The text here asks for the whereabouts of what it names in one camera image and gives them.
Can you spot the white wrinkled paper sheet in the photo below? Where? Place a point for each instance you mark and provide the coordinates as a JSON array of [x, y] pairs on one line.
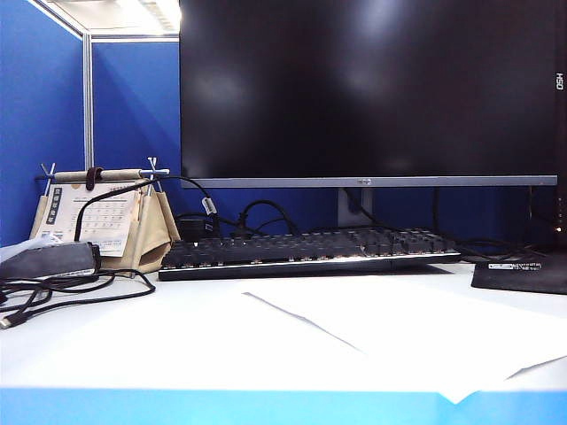
[[421, 327]]

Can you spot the black mechanical keyboard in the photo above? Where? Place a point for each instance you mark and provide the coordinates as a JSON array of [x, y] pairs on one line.
[[283, 254]]

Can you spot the grey monitor stand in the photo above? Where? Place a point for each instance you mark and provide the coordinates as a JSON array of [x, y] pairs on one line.
[[356, 208]]

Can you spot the small black adapter box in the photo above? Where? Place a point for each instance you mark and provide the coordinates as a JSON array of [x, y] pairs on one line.
[[191, 226]]

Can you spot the beige canvas desk organizer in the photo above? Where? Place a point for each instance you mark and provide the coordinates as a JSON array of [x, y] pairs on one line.
[[153, 230]]

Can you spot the large black computer monitor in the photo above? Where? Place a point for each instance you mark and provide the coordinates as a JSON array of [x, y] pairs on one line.
[[367, 88]]

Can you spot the white calendar card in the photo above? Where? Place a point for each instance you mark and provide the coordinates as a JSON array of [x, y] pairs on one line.
[[106, 212]]

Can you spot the dark grey pouch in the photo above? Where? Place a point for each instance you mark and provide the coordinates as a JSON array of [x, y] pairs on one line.
[[48, 261]]

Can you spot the black mouse pad with label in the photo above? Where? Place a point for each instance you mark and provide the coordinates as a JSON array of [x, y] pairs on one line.
[[522, 279]]

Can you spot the black HSD monitor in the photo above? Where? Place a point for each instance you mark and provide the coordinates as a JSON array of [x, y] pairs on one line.
[[561, 133]]

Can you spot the aluminium partition post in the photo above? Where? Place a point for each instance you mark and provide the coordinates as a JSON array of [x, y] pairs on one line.
[[88, 110]]

